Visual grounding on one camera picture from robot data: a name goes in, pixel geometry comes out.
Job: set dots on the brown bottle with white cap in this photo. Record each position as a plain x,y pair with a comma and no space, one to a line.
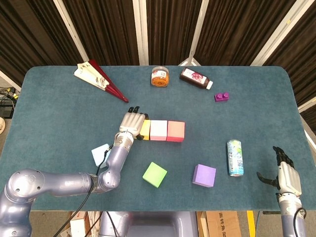
193,77

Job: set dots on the white frame post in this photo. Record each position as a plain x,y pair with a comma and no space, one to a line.
307,105
140,29
7,80
279,32
197,32
69,27

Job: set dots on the black box on floor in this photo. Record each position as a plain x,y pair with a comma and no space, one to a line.
6,111

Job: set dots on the dark brown curtain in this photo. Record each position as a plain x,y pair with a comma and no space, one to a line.
111,29

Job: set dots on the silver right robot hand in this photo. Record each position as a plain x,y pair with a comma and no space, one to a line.
290,177

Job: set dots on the white cardboard box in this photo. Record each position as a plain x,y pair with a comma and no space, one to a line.
79,227

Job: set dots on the light pink foam cube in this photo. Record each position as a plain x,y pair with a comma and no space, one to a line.
158,129

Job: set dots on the light wooden board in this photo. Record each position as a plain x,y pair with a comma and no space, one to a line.
203,224

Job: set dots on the red foam cube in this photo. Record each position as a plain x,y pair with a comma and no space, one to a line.
175,130

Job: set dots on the light blue foam cube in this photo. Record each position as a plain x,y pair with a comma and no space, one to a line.
98,154

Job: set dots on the beige round object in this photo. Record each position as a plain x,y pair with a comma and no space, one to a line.
2,126

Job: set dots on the yellow post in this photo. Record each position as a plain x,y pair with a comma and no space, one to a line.
251,222

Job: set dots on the yellow foam cube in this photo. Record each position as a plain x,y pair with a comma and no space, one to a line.
146,128

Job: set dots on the clear jar with orange contents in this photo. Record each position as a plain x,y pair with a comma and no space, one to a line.
160,80

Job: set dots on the teal felt table cover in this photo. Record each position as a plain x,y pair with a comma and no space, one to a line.
148,197

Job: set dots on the brown cardboard box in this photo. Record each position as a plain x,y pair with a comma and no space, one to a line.
222,224

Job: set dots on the purple toy brick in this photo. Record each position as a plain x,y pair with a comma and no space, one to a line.
221,98

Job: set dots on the purple foam cube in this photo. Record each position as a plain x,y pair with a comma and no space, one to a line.
205,175

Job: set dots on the blue green drink can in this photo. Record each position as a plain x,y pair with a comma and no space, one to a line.
234,158

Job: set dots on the green foam cube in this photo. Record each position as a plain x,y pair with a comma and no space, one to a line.
154,174

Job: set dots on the silver robot torso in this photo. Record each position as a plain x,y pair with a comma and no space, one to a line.
153,224

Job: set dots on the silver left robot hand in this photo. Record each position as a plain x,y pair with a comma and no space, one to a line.
130,122

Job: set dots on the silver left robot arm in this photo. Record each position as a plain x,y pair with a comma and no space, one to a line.
61,181

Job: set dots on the folding fan with red ribs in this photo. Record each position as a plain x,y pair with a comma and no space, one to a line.
91,76

